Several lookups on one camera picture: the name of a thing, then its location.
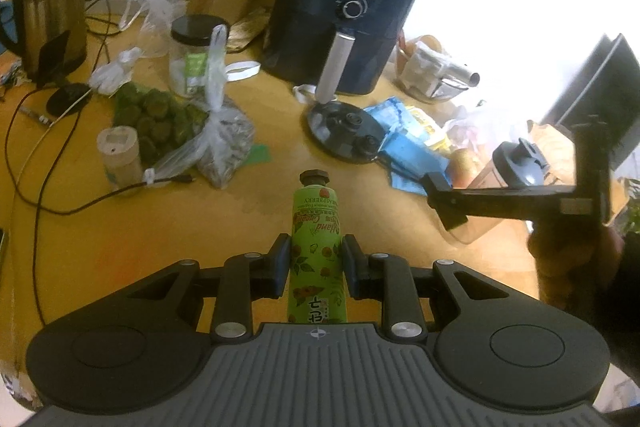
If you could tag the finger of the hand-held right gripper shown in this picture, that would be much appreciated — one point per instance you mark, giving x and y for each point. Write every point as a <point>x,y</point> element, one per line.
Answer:
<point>500,202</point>

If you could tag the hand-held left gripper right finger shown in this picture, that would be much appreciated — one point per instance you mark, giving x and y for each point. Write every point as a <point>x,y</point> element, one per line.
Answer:
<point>350,264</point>

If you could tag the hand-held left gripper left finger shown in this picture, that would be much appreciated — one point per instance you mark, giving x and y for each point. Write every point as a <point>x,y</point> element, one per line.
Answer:
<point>282,262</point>

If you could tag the green hand cream tube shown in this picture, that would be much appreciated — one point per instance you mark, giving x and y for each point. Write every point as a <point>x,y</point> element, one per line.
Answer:
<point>315,237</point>

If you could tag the person's right hand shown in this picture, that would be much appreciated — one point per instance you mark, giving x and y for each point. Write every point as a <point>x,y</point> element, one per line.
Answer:
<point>560,252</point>

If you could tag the clear shaker bottle grey lid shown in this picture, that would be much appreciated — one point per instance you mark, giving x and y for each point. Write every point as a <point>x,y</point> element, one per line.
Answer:
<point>515,162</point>

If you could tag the yellow-brown fruit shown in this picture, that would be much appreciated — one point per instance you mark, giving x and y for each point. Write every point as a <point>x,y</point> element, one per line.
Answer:
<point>465,167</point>

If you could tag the blue printed packet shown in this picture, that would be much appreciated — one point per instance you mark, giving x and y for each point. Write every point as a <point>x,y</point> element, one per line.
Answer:
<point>405,182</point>
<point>415,154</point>

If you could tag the yellow snack packet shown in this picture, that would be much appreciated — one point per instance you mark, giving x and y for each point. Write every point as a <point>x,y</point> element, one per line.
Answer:
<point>427,129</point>

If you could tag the green paper piece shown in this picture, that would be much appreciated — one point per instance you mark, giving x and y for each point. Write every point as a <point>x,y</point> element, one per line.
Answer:
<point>260,154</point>

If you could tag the plastic bag of seeds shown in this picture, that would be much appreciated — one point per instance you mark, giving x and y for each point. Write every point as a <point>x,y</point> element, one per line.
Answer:
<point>225,147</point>

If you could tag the black kettle base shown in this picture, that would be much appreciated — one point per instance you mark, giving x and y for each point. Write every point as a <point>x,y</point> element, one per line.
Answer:
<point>335,132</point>

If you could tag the foil roll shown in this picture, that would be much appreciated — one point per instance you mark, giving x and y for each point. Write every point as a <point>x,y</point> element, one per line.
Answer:
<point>462,73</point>

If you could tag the light blue splash-print packet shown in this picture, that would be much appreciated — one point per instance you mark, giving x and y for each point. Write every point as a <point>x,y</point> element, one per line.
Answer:
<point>387,112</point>

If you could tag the small clear plastic jar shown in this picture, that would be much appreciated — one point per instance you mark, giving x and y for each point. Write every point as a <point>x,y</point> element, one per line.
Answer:
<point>120,157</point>

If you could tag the green label jar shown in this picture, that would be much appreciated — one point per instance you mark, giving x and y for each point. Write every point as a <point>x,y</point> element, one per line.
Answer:
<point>192,57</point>

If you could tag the dark blue air fryer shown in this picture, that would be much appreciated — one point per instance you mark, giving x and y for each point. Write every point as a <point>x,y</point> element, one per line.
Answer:
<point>310,32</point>

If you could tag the brown crumpled packet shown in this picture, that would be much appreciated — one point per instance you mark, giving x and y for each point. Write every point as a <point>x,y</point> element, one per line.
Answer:
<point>247,32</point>

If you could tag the white crumpled plastic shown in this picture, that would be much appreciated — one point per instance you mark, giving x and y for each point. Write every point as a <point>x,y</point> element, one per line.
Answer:
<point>112,74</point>

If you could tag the black stand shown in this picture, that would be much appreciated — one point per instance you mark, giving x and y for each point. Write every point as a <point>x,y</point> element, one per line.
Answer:
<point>55,57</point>

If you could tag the stainless steel kettle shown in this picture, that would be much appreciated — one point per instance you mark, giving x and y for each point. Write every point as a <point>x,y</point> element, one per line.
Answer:
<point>45,7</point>

